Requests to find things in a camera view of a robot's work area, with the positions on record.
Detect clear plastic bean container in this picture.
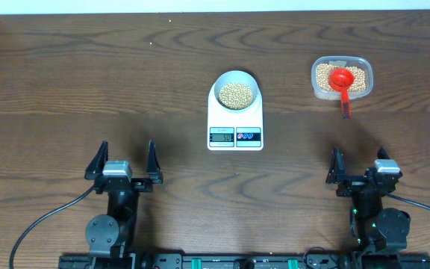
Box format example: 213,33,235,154
311,56,374,100

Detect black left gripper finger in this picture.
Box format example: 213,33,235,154
84,140,108,180
146,140,163,184

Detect white digital kitchen scale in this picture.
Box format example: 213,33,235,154
207,70,264,151

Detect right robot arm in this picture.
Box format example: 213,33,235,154
325,147,411,268

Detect red plastic measuring scoop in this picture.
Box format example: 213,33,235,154
328,67,355,120

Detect soybeans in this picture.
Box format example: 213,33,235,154
219,83,253,110

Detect grey round bowl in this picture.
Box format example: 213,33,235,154
214,70,261,111

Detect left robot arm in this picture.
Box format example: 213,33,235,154
84,141,163,268

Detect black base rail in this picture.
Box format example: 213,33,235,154
57,252,430,269

